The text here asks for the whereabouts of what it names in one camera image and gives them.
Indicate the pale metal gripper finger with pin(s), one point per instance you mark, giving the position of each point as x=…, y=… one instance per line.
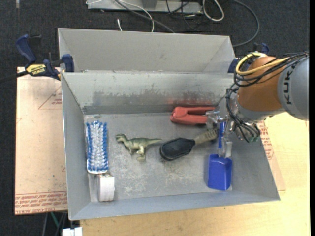
x=227, y=149
x=212, y=118

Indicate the red hand tool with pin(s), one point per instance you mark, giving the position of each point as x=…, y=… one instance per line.
x=187, y=117

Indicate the blue plastic container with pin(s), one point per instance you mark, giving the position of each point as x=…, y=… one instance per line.
x=219, y=173

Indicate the green toy dinosaur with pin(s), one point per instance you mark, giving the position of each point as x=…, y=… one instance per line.
x=136, y=144

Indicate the grey metal bin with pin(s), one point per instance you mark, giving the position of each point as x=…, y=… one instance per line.
x=152, y=181

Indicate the blue and white bristle brush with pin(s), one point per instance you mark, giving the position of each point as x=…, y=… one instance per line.
x=97, y=147

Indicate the small white box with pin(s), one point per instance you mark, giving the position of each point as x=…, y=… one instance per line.
x=106, y=188

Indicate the brown cardboard board, red print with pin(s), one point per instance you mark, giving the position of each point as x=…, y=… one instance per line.
x=39, y=144

